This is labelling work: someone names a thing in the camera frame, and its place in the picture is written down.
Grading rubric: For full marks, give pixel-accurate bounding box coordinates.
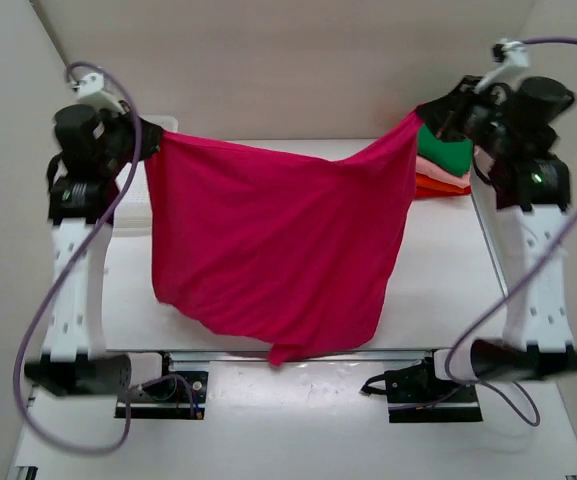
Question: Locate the orange folded t-shirt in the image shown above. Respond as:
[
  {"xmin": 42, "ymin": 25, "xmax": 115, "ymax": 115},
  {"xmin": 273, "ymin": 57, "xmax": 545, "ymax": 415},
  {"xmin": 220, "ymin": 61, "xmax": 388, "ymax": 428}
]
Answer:
[{"xmin": 416, "ymin": 173, "xmax": 471, "ymax": 197}]

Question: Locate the green folded t-shirt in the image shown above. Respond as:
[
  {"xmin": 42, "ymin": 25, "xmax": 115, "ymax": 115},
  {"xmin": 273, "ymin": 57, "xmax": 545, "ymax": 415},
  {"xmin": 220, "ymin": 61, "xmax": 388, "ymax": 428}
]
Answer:
[{"xmin": 417, "ymin": 125, "xmax": 473, "ymax": 177}]

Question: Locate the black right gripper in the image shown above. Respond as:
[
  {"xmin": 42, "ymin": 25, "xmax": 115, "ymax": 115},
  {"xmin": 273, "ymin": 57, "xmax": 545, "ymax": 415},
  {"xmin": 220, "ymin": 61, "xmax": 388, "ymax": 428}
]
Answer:
[{"xmin": 414, "ymin": 78, "xmax": 514, "ymax": 160}]

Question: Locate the pink folded t-shirt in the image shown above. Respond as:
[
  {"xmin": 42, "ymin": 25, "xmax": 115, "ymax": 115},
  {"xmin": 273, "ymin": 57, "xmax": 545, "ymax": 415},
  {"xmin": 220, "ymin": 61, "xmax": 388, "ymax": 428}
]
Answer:
[{"xmin": 416, "ymin": 156, "xmax": 470, "ymax": 188}]

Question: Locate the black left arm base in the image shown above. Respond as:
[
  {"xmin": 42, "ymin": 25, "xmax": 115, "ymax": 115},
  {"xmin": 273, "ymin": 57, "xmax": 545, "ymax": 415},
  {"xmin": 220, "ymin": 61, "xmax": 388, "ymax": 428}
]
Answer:
[{"xmin": 115, "ymin": 351, "xmax": 209, "ymax": 421}]

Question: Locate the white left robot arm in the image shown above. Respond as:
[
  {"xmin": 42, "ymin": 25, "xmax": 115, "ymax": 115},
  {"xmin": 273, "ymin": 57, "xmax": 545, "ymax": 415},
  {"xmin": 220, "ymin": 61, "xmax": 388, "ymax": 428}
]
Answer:
[{"xmin": 21, "ymin": 102, "xmax": 163, "ymax": 397}]

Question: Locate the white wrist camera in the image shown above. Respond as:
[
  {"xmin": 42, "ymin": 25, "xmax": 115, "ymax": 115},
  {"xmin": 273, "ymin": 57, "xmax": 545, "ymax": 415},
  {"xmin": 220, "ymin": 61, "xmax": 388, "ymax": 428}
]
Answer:
[
  {"xmin": 474, "ymin": 38, "xmax": 530, "ymax": 94},
  {"xmin": 70, "ymin": 73, "xmax": 125, "ymax": 114}
]

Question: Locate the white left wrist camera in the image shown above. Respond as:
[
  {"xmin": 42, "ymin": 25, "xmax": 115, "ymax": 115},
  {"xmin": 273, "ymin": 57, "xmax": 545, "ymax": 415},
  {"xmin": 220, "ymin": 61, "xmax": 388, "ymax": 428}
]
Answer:
[{"xmin": 70, "ymin": 73, "xmax": 125, "ymax": 114}]

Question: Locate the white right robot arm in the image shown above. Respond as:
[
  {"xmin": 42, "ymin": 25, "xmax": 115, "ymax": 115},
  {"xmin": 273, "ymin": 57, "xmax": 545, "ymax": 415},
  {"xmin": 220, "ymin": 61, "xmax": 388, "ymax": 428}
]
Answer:
[{"xmin": 416, "ymin": 76, "xmax": 577, "ymax": 401}]

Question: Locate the magenta t-shirt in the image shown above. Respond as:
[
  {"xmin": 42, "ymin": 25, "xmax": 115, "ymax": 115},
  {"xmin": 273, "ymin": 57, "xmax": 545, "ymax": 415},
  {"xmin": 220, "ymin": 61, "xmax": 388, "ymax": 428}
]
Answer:
[{"xmin": 145, "ymin": 114, "xmax": 421, "ymax": 366}]

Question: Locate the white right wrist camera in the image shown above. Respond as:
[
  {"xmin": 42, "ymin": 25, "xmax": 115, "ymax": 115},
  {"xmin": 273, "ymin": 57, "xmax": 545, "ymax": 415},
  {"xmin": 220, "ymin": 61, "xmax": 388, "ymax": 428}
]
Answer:
[{"xmin": 474, "ymin": 38, "xmax": 530, "ymax": 94}]

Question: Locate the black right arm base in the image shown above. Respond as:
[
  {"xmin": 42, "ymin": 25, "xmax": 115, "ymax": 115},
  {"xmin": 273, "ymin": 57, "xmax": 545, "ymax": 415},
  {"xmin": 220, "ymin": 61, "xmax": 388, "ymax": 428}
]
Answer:
[{"xmin": 360, "ymin": 355, "xmax": 483, "ymax": 424}]

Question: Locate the red folded t-shirt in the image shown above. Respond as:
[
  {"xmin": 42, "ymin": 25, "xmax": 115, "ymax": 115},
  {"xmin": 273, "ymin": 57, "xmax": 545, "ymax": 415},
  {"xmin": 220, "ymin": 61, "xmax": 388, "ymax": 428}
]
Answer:
[{"xmin": 414, "ymin": 188, "xmax": 452, "ymax": 200}]

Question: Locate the white plastic basket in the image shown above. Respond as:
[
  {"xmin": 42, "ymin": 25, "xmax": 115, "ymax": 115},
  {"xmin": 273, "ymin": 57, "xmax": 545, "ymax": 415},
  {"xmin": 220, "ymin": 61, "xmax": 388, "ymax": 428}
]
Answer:
[{"xmin": 113, "ymin": 115, "xmax": 178, "ymax": 237}]

